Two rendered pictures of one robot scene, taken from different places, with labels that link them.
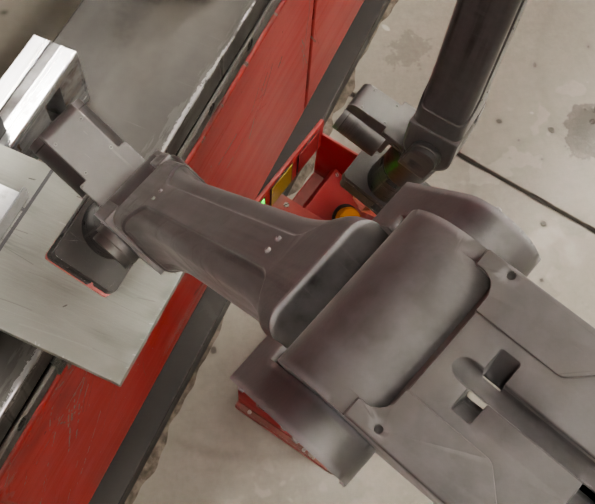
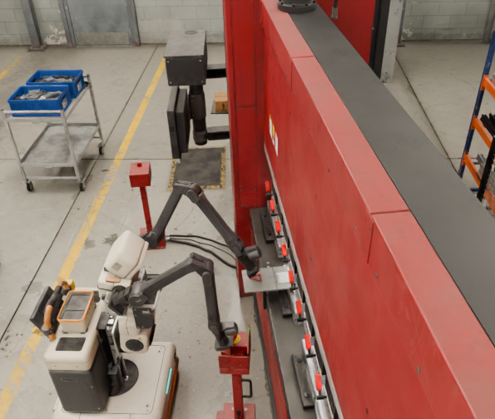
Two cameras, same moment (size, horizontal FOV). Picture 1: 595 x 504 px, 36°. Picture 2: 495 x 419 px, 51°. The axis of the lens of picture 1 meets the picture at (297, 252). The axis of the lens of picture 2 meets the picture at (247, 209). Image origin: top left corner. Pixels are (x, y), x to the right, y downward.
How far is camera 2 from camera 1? 2.68 m
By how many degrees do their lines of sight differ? 78
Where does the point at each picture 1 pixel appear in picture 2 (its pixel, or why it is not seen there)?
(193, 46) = (284, 346)
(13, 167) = (283, 286)
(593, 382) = (180, 184)
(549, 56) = not seen: outside the picture
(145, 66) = (289, 337)
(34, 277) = (265, 275)
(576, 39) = not seen: outside the picture
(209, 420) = (259, 405)
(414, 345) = (191, 185)
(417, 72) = not seen: outside the picture
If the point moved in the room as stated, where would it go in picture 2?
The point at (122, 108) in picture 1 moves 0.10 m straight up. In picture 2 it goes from (286, 327) to (287, 313)
